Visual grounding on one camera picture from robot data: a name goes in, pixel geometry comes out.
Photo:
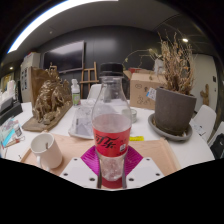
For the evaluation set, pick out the clear red-labelled drink bottle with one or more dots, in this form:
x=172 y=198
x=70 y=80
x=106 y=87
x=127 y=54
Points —
x=111 y=140

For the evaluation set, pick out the white ceramic mug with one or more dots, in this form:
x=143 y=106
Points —
x=48 y=151

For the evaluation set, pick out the small white jar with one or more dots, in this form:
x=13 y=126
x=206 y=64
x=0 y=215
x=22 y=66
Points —
x=133 y=115

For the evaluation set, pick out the black backpack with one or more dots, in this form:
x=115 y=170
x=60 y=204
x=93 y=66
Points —
x=218 y=146

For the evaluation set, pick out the black flat box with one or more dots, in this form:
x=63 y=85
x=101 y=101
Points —
x=5 y=105
x=10 y=115

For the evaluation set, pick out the golden brown sculpture on base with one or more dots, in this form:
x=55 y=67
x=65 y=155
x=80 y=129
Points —
x=50 y=100

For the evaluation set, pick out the long ceiling light strip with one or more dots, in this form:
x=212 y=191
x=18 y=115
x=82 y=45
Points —
x=43 y=16

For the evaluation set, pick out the white plastic chair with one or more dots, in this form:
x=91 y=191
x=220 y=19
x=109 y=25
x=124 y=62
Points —
x=95 y=91
x=218 y=128
x=205 y=120

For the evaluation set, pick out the brown cardboard box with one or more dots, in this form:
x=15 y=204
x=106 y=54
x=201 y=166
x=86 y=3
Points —
x=141 y=90

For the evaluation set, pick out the black wall screen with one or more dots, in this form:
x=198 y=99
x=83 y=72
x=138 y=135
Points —
x=65 y=56

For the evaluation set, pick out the wooden brush with red band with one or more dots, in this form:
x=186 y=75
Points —
x=15 y=141

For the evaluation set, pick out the light wooden drawing board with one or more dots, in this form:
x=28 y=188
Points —
x=75 y=146
x=156 y=153

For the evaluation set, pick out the wooden easel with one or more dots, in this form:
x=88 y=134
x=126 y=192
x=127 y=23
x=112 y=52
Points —
x=89 y=80

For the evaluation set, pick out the small paint jar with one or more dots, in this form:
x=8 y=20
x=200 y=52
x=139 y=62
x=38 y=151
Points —
x=18 y=130

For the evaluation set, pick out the dried plant in grey pot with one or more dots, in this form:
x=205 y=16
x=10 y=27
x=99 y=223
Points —
x=173 y=110

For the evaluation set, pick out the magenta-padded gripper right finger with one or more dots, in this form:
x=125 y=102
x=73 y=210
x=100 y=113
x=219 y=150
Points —
x=145 y=171

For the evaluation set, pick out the ceiling spotlights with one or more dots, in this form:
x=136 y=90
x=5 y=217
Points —
x=185 y=40

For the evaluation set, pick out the small yellow tag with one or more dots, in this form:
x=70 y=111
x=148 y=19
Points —
x=136 y=138

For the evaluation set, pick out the wooden mannequin figure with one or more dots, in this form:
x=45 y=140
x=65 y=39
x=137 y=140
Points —
x=205 y=95

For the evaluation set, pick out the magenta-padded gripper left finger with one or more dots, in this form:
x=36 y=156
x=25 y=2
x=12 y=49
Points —
x=78 y=171

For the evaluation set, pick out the small green-labelled white bottle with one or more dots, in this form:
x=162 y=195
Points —
x=76 y=95

